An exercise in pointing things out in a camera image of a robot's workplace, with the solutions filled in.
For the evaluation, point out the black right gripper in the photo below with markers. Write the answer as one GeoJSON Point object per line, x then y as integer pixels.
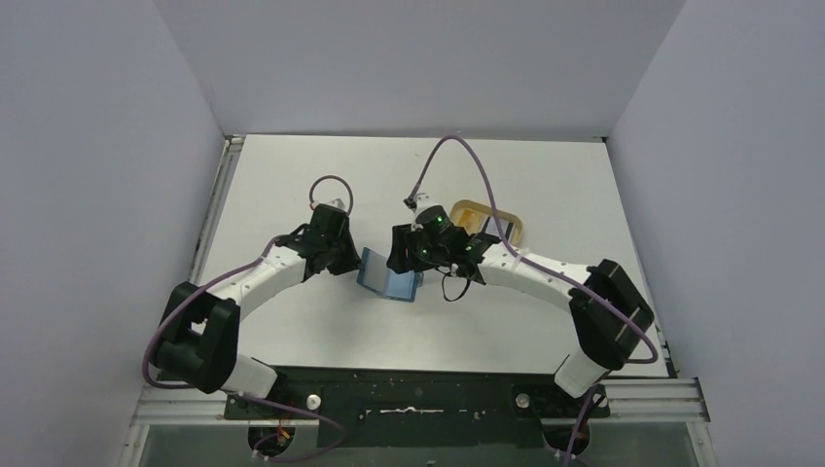
{"type": "Point", "coordinates": [400, 251]}

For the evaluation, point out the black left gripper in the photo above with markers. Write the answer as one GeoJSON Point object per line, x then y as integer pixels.
{"type": "Point", "coordinates": [344, 256]}

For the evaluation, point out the blue leather card holder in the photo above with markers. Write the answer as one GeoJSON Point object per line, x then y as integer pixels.
{"type": "Point", "coordinates": [377, 277]}

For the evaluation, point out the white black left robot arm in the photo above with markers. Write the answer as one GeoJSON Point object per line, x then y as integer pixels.
{"type": "Point", "coordinates": [197, 339]}

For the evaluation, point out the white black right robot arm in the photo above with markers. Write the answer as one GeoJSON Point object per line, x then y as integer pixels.
{"type": "Point", "coordinates": [609, 314]}

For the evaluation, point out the card in beige tray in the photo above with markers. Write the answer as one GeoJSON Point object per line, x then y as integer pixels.
{"type": "Point", "coordinates": [510, 230]}

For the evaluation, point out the beige oval plastic tray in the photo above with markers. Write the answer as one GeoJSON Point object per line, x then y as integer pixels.
{"type": "Point", "coordinates": [475, 217]}

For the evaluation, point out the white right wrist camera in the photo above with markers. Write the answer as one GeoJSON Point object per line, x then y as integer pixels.
{"type": "Point", "coordinates": [418, 203]}

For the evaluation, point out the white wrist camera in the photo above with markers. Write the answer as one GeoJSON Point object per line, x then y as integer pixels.
{"type": "Point", "coordinates": [337, 203]}
{"type": "Point", "coordinates": [418, 203]}

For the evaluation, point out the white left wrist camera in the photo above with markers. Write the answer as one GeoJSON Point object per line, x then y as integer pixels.
{"type": "Point", "coordinates": [337, 203]}

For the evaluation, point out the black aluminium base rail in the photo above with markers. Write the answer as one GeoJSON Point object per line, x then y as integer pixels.
{"type": "Point", "coordinates": [405, 409]}

